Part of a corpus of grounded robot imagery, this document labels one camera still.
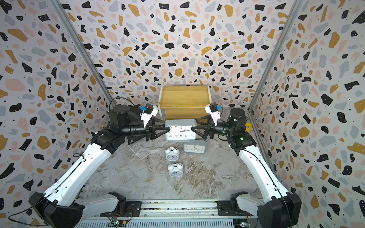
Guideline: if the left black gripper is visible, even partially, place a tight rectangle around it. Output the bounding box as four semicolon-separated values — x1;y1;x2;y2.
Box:
120;118;170;143

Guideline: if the grey rectangular alarm clock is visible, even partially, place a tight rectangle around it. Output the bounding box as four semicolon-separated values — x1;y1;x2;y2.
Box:
183;140;206;154
164;119;197;142

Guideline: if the white twin-bell alarm clock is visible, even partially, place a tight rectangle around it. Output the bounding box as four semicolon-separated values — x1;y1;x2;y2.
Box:
165;147;180;162

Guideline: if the wooden two-tier shelf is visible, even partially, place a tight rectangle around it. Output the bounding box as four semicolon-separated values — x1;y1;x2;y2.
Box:
157;85;212;120

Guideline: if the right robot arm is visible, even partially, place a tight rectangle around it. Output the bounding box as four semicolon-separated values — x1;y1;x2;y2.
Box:
192;104;302;228

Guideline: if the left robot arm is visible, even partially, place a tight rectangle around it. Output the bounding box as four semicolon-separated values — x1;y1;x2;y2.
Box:
29;104;170;228

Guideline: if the black flat box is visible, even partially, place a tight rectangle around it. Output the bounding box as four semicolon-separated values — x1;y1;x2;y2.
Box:
126;135;145;145

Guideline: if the yellow triangular plastic piece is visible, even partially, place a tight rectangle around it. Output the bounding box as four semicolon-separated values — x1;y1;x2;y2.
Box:
245;123;252;132

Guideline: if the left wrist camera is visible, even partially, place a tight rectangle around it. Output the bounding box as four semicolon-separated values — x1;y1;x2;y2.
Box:
140;104;158;127

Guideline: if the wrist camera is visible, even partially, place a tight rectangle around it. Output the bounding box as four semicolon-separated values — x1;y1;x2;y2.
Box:
140;104;158;127
205;102;222;126

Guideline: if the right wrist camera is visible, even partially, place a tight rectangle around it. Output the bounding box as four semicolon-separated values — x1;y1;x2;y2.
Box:
205;102;222;126

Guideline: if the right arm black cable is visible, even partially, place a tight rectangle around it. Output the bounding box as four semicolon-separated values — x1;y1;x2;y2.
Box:
246;182;294;228

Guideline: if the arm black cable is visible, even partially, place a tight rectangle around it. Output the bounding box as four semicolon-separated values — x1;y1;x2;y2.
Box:
246;182;294;228
8;196;52;228

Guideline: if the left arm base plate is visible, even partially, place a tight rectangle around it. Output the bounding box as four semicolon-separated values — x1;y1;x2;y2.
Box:
100;201;142;218

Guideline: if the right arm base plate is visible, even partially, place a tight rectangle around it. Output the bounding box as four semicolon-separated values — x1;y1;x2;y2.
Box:
216;200;253;217

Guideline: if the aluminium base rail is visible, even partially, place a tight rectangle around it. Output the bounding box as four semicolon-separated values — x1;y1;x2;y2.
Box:
76;199;270;228

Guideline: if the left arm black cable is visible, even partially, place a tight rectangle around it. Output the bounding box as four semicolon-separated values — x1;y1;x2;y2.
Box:
8;196;52;228

